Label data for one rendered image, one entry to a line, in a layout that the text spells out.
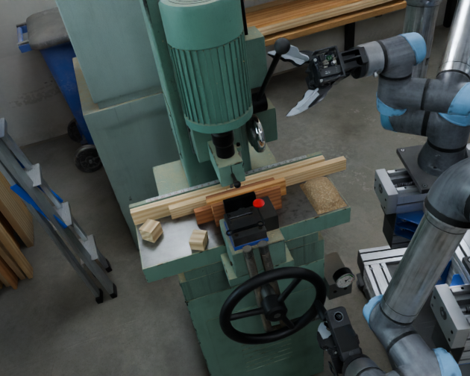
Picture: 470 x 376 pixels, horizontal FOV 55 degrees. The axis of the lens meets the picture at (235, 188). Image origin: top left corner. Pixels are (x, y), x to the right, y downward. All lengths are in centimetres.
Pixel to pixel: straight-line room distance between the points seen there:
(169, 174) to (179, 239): 45
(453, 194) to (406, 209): 84
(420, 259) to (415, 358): 20
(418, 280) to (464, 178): 24
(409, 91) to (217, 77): 45
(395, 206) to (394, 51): 64
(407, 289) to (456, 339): 38
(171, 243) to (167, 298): 105
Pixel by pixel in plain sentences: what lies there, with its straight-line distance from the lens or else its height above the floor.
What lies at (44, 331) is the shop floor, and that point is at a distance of 245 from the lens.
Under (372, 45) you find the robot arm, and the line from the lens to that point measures 111.
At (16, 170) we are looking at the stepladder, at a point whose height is 86.
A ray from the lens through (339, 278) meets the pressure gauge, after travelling 143.
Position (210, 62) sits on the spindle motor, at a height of 138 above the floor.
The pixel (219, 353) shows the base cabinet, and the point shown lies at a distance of 166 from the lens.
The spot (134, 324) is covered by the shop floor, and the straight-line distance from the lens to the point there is 228.
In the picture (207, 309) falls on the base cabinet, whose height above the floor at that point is 65.
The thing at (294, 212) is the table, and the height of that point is 90.
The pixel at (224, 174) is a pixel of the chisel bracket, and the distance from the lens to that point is 123.
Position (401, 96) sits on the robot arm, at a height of 122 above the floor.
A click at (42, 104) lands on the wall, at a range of 363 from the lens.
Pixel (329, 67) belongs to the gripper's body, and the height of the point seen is 134.
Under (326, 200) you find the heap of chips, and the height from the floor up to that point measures 92.
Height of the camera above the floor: 181
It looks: 41 degrees down
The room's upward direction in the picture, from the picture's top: 10 degrees counter-clockwise
